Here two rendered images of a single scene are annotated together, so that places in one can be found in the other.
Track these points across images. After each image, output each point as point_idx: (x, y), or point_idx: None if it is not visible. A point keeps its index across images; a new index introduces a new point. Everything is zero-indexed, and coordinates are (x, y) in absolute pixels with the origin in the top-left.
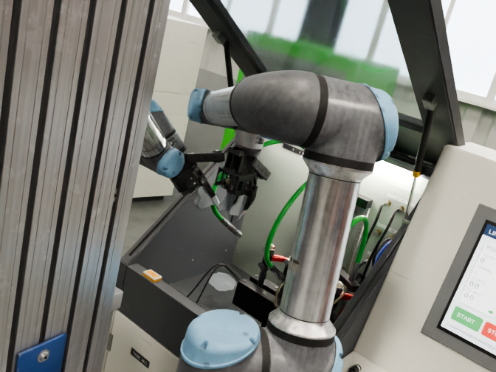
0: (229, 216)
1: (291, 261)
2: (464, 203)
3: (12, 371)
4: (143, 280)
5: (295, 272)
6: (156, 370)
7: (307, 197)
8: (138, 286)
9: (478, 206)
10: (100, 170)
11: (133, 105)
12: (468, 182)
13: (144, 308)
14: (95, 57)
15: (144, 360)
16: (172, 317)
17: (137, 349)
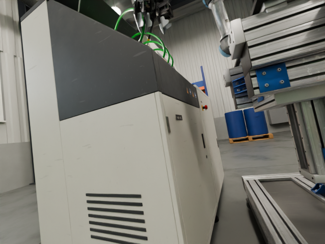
0: (163, 30)
1: (227, 20)
2: (155, 50)
3: None
4: (165, 62)
5: (229, 22)
6: (184, 117)
7: (223, 5)
8: (165, 67)
9: (156, 51)
10: None
11: None
12: (153, 45)
13: (170, 82)
14: None
15: (180, 116)
16: (178, 80)
17: (177, 113)
